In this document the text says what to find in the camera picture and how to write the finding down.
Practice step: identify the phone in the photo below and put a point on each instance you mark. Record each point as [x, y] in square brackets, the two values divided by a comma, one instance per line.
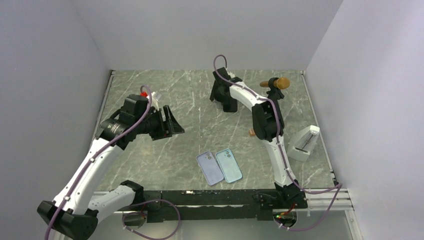
[228, 165]
[209, 168]

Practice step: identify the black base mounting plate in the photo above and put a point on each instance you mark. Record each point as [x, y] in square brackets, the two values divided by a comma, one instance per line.
[212, 205]

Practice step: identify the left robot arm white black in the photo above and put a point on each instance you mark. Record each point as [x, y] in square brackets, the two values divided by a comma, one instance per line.
[74, 212]

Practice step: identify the white phone stand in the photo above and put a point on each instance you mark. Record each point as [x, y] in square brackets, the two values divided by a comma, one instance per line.
[302, 144]

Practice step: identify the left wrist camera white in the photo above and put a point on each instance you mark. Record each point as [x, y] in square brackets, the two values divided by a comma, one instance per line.
[154, 97]

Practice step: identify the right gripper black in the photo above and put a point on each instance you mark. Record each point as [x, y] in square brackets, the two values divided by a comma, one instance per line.
[225, 101]

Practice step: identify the small brown wooden block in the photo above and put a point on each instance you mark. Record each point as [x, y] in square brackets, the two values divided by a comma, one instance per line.
[252, 132]

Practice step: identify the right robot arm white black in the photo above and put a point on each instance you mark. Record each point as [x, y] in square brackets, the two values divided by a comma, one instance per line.
[268, 126]

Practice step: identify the wooden microphone on black stand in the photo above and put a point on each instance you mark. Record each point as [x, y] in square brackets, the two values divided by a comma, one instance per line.
[275, 85]

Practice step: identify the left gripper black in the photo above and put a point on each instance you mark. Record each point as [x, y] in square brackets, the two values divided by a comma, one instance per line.
[173, 127]

